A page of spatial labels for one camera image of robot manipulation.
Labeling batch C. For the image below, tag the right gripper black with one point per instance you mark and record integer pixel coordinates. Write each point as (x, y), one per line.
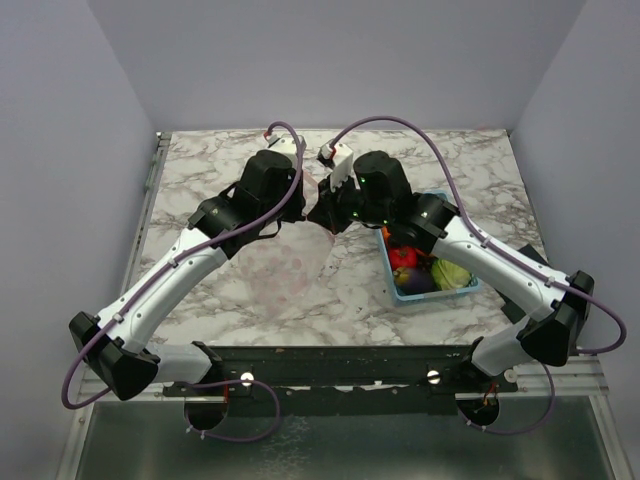
(325, 211)

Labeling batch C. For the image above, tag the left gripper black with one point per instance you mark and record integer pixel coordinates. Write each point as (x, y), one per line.
(295, 214)

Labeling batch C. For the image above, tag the clear zip top bag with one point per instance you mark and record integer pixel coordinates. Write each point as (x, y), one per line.
(280, 270)

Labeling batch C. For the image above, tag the round purple eggplant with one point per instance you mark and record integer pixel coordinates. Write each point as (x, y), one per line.
(412, 280)

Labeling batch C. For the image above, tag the green cabbage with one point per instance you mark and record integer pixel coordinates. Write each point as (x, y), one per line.
(449, 276)

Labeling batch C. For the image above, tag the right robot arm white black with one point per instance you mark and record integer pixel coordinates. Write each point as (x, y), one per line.
(549, 341)

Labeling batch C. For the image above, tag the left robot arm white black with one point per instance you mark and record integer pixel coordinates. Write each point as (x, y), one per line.
(114, 342)

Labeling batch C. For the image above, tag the red tomato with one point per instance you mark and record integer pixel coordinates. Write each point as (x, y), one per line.
(402, 257)

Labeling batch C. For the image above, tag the light blue plastic basket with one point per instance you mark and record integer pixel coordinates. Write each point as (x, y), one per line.
(400, 297)

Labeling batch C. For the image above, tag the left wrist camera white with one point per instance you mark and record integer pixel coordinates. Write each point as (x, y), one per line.
(284, 145)

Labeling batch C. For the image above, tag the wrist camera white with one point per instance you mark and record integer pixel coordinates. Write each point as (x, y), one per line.
(339, 159)
(284, 145)

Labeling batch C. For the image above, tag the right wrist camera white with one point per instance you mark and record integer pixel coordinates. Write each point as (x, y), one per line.
(339, 159)

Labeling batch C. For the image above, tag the black mounting rail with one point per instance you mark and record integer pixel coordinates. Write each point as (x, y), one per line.
(342, 381)

